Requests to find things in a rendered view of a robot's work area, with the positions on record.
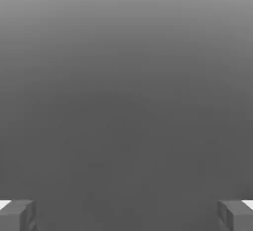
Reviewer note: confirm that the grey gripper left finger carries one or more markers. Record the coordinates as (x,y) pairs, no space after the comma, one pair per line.
(13,217)

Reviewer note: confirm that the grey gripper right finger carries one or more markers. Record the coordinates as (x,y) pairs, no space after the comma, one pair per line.
(239,217)

